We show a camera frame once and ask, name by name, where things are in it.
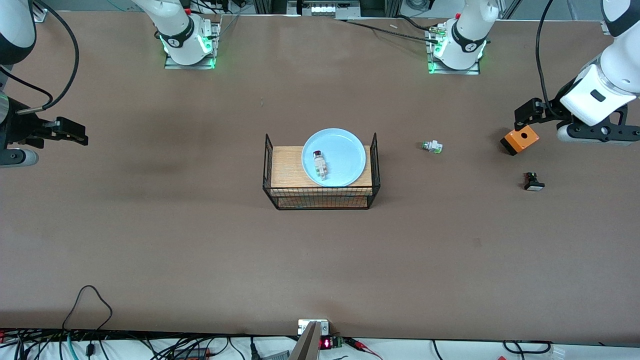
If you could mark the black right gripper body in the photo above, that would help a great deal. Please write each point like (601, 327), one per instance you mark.
(20, 130)

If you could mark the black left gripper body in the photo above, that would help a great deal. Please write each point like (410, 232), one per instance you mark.
(550, 112)

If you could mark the light blue round plate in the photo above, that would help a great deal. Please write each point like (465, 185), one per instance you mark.
(345, 155)

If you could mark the red push button switch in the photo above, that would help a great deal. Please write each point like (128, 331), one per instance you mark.
(320, 165)

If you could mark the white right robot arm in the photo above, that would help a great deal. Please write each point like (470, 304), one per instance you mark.
(175, 30)

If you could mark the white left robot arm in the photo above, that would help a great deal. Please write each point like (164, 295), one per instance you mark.
(620, 65)

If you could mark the black white push button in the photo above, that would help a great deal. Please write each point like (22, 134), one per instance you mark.
(534, 185)

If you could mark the aluminium corner profile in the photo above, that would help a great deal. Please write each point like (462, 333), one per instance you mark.
(42, 16)
(606, 29)

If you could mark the black power adapter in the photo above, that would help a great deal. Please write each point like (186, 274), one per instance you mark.
(192, 353)

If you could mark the red digit display module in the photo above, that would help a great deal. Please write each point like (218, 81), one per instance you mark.
(326, 343)

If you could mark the grey metal bar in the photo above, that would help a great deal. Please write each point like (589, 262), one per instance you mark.
(307, 347)

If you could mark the orange button enclosure box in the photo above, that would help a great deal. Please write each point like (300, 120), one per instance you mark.
(522, 137)

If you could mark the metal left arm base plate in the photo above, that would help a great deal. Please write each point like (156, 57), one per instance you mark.
(455, 72)

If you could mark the green push button switch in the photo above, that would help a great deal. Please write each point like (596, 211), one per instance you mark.
(432, 147)

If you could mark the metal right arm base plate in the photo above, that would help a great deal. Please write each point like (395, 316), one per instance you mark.
(190, 66)

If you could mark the aluminium frame equipment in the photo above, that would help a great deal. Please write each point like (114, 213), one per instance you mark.
(322, 9)

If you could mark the silver metal bracket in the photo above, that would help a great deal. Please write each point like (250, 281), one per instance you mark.
(302, 327)

